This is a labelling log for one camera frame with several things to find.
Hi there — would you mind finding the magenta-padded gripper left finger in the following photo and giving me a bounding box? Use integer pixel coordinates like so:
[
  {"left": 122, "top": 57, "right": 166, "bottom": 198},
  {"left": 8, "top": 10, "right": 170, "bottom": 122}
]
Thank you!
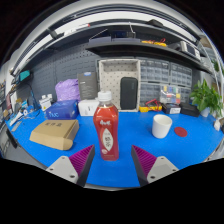
[{"left": 45, "top": 144, "right": 96, "bottom": 188}]

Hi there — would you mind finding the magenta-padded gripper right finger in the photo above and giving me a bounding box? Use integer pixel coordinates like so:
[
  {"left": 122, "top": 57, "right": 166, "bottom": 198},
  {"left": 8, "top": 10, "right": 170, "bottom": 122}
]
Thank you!
[{"left": 130, "top": 144, "right": 180, "bottom": 188}]

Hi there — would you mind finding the red drink bottle white cap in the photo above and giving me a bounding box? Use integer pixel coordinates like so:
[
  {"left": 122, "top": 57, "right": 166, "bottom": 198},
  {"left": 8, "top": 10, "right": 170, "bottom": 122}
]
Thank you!
[{"left": 92, "top": 90, "right": 120, "bottom": 162}]

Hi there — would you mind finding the brown cardboard box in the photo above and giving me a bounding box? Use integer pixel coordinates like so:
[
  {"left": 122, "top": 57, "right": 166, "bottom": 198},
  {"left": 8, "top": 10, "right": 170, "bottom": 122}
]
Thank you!
[{"left": 29, "top": 119, "right": 80, "bottom": 151}]

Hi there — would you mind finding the white cup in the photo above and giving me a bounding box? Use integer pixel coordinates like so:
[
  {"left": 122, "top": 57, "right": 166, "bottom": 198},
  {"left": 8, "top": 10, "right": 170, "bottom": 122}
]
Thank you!
[{"left": 151, "top": 114, "right": 173, "bottom": 140}]

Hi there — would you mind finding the flat round red coaster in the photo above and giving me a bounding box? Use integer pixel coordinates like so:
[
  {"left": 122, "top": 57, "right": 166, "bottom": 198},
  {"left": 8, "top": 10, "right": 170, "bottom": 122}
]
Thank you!
[{"left": 173, "top": 126, "right": 188, "bottom": 138}]

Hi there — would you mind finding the black box with white label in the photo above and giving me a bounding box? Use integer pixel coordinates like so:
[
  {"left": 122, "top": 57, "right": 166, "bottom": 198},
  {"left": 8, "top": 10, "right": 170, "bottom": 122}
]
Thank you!
[{"left": 162, "top": 102, "right": 182, "bottom": 115}]

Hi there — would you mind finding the yellow multimeter with leads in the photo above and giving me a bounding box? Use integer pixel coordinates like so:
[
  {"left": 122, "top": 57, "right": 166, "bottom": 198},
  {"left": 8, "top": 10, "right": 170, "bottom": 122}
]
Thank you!
[{"left": 139, "top": 98, "right": 164, "bottom": 113}]

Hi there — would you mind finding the white carton box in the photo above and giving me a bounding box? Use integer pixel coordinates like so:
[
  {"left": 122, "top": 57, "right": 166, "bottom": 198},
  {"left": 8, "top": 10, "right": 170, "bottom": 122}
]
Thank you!
[{"left": 77, "top": 98, "right": 100, "bottom": 117}]

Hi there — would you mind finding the flat black case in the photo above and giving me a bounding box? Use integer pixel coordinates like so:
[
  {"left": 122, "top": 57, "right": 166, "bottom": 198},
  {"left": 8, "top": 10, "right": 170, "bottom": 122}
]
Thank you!
[{"left": 179, "top": 101, "right": 201, "bottom": 118}]

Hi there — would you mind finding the white power adapter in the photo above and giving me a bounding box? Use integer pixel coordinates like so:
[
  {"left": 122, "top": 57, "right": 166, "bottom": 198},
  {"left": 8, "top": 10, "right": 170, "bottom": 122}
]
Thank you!
[{"left": 213, "top": 118, "right": 223, "bottom": 132}]

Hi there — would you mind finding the clear box with colourful parts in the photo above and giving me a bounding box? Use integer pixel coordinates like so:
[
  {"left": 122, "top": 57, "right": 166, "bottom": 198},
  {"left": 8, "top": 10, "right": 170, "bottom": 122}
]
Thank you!
[{"left": 159, "top": 84, "right": 183, "bottom": 105}]

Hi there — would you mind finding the small grey drawer cabinet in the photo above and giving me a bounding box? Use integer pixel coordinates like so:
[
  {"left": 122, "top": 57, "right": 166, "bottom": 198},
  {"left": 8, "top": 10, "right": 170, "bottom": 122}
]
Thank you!
[{"left": 139, "top": 82, "right": 162, "bottom": 104}]

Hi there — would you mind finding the narrow grey drawer cabinet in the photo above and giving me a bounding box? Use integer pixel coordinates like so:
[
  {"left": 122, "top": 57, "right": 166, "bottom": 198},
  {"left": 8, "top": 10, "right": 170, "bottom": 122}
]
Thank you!
[{"left": 179, "top": 87, "right": 193, "bottom": 104}]

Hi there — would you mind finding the purple plastic bag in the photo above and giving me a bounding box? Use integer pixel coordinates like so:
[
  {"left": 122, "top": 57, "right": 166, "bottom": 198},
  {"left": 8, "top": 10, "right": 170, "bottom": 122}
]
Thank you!
[{"left": 54, "top": 78, "right": 81, "bottom": 102}]

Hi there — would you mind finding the black rounded speaker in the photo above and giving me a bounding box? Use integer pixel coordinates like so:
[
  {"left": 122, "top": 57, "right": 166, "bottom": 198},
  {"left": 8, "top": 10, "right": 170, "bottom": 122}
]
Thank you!
[{"left": 119, "top": 76, "right": 139, "bottom": 111}]

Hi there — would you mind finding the green potted plant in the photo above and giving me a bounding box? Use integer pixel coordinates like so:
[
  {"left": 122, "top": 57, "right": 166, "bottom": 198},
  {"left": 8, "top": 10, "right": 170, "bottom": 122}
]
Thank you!
[{"left": 189, "top": 78, "right": 224, "bottom": 118}]

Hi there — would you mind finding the dark grey upright carton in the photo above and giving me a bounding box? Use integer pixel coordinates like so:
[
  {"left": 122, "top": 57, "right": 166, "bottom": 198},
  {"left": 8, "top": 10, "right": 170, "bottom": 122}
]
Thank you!
[{"left": 77, "top": 70, "right": 99, "bottom": 101}]

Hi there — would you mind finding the wide grey drawer cabinet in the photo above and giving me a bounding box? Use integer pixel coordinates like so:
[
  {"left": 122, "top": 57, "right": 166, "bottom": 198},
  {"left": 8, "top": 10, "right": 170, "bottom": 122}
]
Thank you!
[{"left": 139, "top": 59, "right": 172, "bottom": 84}]

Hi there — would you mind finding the white rack shelf unit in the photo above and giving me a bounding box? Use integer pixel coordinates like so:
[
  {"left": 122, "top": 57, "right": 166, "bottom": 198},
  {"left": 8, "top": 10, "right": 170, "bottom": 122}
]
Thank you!
[{"left": 199, "top": 33, "right": 224, "bottom": 81}]

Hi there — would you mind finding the dark wall shelf unit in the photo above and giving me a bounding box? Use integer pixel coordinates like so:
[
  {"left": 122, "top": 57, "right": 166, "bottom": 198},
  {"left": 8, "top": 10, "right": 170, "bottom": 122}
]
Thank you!
[{"left": 84, "top": 21, "right": 214, "bottom": 74}]

